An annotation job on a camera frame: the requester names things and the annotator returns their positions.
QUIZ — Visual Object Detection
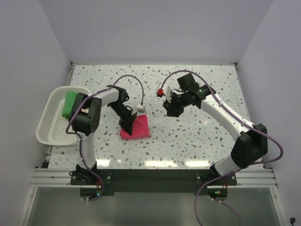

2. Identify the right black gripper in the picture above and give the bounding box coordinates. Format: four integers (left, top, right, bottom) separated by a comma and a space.
163, 91, 189, 118

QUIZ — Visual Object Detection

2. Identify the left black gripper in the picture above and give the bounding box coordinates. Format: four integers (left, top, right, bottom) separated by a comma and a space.
108, 101, 137, 135

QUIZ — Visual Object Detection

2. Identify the pink towel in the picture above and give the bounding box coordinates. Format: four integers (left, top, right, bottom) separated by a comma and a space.
120, 114, 150, 140

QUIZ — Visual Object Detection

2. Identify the green towel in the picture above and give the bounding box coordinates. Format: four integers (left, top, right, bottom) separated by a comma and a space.
62, 91, 77, 119

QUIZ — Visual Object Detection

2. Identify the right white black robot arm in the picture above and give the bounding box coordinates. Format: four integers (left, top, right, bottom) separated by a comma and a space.
156, 73, 268, 185

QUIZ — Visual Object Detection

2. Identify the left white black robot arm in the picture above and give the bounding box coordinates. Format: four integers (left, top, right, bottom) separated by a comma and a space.
65, 85, 137, 185

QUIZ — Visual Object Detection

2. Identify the white plastic basket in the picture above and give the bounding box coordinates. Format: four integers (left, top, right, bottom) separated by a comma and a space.
36, 86, 91, 146

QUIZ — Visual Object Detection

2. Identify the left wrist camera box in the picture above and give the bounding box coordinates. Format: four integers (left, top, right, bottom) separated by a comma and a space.
133, 104, 145, 113

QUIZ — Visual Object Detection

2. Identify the aluminium frame rail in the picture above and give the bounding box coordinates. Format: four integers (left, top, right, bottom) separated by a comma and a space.
30, 168, 278, 188

